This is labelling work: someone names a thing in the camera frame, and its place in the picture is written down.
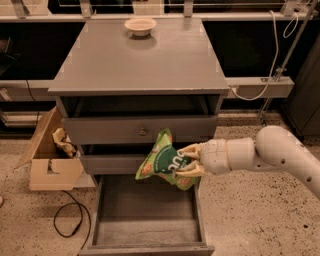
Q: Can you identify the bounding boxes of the grey middle drawer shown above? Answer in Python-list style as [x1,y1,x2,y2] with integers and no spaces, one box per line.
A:
[80,154,146,175]

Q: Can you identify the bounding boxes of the white hanging cable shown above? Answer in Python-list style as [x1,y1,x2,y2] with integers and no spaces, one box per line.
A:
[229,9,299,102]

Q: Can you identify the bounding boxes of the white paper bowl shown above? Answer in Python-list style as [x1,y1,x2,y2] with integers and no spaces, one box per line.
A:
[124,17,157,36]

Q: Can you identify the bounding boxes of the round brass top knob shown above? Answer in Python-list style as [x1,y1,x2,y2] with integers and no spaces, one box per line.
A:
[139,128,147,136]

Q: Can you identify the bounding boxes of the metal support pole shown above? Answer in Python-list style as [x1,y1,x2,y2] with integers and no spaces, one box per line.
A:
[258,0,319,126]

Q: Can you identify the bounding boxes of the dark grey side cabinet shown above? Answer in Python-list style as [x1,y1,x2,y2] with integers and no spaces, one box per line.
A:
[282,35,320,137]

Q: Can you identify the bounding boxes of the black floor cable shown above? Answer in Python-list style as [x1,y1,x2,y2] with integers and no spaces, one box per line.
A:
[53,190,92,251]

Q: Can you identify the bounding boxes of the crumpled yellow snack bag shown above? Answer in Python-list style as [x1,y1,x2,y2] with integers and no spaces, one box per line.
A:
[52,128,77,158]

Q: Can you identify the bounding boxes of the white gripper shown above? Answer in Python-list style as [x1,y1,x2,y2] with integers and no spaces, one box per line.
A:
[174,139,230,177]

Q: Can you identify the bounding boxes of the grey open bottom drawer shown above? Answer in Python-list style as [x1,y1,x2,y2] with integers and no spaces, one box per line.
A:
[79,175,214,256]

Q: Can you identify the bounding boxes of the grey top drawer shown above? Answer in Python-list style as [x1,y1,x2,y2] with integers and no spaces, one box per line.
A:
[62,116,216,145]

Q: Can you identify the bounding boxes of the green rice chip bag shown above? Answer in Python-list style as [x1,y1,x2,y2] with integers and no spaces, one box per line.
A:
[135,128,200,191]

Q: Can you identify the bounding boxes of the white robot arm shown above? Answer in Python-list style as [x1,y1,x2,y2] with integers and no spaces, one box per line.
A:
[174,126,320,199]

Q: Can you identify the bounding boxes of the open cardboard box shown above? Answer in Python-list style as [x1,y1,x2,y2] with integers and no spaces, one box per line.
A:
[17,107,91,191]

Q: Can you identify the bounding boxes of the grey wooden drawer cabinet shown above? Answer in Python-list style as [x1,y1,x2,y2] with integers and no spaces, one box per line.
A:
[48,17,230,184]

